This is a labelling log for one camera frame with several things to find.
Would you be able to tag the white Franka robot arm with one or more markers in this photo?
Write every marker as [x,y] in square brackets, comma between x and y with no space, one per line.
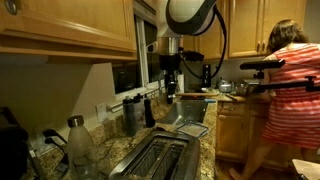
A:
[186,13]

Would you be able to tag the metal bowl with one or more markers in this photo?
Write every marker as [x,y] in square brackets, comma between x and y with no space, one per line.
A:
[242,90]

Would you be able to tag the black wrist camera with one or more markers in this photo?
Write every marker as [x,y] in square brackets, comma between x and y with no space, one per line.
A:
[193,56]

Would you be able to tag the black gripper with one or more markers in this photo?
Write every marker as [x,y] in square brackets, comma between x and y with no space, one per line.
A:
[170,65]

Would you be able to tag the white bottle with black cap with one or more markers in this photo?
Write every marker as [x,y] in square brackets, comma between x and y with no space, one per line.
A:
[139,106]

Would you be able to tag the chrome kitchen faucet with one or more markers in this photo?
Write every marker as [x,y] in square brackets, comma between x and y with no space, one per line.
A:
[160,90]

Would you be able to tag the silver pot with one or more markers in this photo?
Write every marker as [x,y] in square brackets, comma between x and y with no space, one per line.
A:
[226,87]

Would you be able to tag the black coffee machine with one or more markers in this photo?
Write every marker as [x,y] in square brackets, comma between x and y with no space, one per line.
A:
[11,150]

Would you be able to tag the black soda maker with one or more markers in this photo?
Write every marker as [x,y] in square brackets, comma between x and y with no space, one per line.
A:
[206,78]

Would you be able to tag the grey water bottle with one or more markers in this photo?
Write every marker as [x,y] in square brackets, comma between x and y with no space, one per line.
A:
[129,116]

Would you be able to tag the stainless steel toaster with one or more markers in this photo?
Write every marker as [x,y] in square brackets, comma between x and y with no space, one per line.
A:
[160,156]

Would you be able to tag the black power plug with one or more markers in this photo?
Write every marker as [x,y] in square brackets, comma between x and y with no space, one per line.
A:
[50,133]

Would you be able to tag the wooden cutting board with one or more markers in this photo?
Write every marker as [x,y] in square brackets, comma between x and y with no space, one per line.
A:
[196,94]

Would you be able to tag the black stereo camera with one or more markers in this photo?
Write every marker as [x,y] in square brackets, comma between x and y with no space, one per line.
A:
[263,64]

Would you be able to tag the wooden base cabinet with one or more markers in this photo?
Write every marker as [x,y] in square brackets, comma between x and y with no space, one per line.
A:
[231,133]

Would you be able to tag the clear bottle with metal cap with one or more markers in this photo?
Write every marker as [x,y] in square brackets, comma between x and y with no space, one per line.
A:
[80,146]

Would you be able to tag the light wooden table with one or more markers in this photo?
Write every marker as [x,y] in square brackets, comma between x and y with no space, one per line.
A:
[308,168]

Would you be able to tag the white paper towel roll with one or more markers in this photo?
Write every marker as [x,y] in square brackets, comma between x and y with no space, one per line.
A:
[181,85]

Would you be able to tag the person in red striped dress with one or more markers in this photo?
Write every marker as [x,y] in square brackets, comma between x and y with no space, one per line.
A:
[296,113]

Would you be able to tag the kitchen window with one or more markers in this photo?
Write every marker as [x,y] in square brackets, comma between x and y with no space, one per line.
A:
[141,66]

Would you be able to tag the wooden wall cabinet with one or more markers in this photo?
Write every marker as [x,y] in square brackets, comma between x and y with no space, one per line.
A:
[210,43]
[246,26]
[66,20]

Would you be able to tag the white wall switch plate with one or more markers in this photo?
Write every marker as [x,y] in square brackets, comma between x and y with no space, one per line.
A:
[101,112]

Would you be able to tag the round metal cabinet knob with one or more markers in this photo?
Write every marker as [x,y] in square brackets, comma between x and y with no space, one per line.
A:
[10,6]

